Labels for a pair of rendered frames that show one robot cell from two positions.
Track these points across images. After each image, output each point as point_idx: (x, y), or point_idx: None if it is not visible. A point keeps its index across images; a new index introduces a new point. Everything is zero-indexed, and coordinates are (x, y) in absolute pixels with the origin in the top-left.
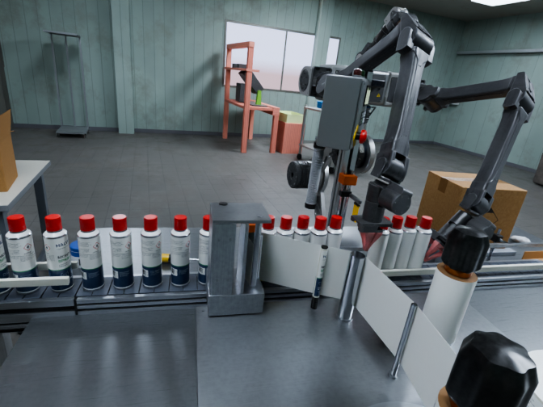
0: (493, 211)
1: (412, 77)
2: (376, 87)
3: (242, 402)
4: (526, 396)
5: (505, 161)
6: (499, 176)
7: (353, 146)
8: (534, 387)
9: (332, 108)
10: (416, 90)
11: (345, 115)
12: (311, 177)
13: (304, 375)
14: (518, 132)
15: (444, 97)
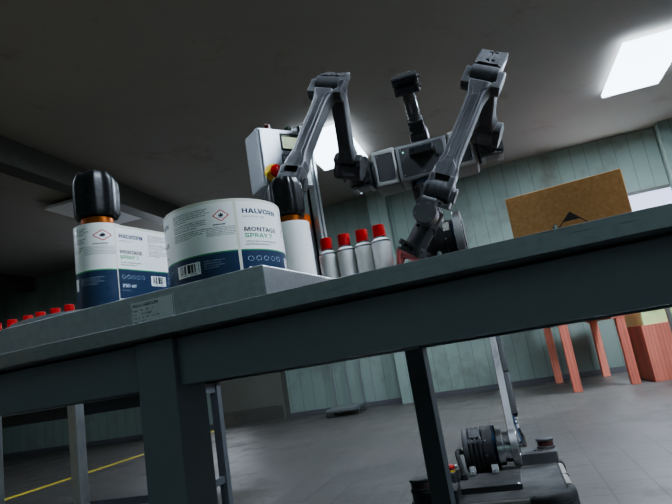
0: (578, 216)
1: (310, 108)
2: (433, 154)
3: None
4: (85, 187)
5: (464, 135)
6: (458, 152)
7: None
8: (86, 179)
9: (251, 160)
10: (314, 116)
11: (256, 159)
12: None
13: None
14: (477, 101)
15: (477, 122)
